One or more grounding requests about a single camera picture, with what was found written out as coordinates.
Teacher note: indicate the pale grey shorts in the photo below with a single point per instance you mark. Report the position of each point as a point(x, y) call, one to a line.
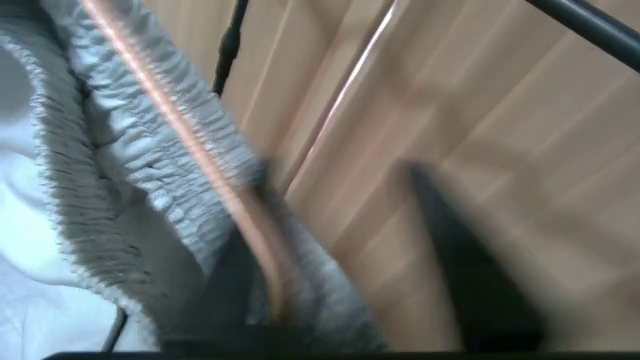
point(130, 165)

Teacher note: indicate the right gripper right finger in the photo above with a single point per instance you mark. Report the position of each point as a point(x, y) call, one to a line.
point(485, 300)

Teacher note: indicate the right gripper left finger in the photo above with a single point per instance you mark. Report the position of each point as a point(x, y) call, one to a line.
point(230, 290)

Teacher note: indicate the beige curtain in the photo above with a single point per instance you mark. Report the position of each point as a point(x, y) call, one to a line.
point(475, 130)

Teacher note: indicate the pink clothes hanger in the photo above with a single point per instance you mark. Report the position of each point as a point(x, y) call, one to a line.
point(195, 145)

